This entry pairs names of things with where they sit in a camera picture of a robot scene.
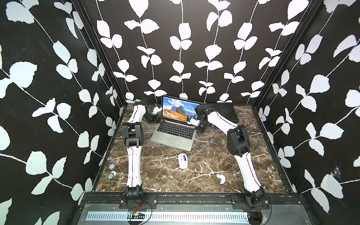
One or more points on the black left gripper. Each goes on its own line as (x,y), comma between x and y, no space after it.
(157,120)

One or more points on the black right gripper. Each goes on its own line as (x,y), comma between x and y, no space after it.
(198,129)

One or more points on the white wireless mouse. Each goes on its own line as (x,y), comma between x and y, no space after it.
(183,161)

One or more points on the white mouse battery cover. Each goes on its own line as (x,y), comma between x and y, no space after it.
(222,178)

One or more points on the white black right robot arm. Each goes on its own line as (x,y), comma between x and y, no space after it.
(238,144)

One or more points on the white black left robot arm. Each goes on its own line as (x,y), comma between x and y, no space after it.
(133,137)

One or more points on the silver open laptop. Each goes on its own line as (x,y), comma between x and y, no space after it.
(174,129)

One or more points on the black flat electronics box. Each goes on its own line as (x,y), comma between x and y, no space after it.
(225,109)

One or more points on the blue round table marker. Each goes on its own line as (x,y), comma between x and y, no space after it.
(111,166)

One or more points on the green round table marker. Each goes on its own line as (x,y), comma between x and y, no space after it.
(111,175)

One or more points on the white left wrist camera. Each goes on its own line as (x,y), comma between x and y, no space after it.
(157,109)

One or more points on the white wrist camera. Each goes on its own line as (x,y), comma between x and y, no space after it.
(193,120)
(157,109)

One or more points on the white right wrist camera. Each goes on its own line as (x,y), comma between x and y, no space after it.
(193,120)

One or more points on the white slotted cable duct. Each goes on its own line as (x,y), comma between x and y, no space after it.
(163,216)

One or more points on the black front mounting rail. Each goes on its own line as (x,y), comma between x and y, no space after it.
(153,200)

